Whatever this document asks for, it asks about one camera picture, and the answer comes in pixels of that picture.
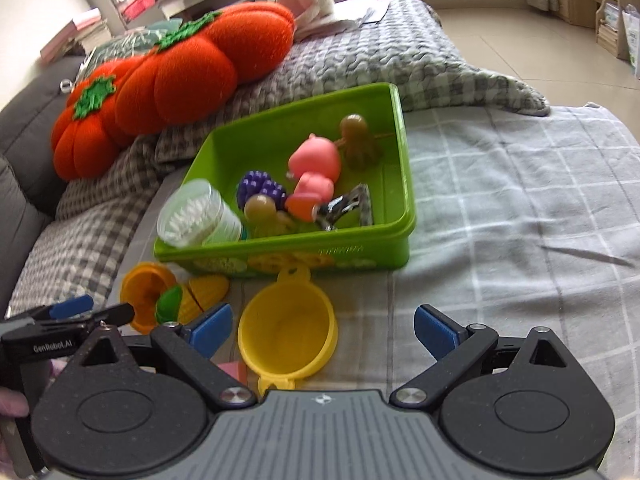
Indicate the metal clip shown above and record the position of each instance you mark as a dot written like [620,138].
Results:
[358,199]

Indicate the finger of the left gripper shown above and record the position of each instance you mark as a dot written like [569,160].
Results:
[65,309]
[117,315]

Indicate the grey sofa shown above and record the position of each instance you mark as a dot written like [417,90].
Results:
[30,187]

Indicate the left hand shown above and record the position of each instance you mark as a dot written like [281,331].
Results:
[14,405]

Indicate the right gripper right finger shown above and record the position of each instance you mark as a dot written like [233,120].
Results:
[460,353]

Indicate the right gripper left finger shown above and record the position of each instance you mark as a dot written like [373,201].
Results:
[184,352]

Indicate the clear cotton swab jar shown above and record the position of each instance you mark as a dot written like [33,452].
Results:
[196,215]

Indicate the pink pig toy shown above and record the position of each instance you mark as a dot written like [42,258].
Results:
[315,166]

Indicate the large orange pumpkin pillow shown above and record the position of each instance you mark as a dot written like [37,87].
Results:
[193,72]

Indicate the green plastic bin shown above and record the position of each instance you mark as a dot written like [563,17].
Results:
[265,142]

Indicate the brown round figure toy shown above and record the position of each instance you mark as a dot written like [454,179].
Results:
[265,219]

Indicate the purple grape toy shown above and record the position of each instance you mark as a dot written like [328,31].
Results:
[257,182]

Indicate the small orange pumpkin pillow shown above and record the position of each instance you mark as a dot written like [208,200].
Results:
[86,139]

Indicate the yellow toy strainer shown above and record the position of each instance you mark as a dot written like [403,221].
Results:
[288,331]

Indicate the yellow green corn toy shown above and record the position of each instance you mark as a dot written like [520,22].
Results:
[185,302]

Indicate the pink white plush toy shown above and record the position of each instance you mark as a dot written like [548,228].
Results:
[315,18]

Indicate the orange toy pumpkin half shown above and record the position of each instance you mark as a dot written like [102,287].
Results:
[141,287]

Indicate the brown octopus toy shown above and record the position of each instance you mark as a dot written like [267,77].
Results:
[359,145]

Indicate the light grey plaid sheet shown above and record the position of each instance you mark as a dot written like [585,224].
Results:
[520,222]

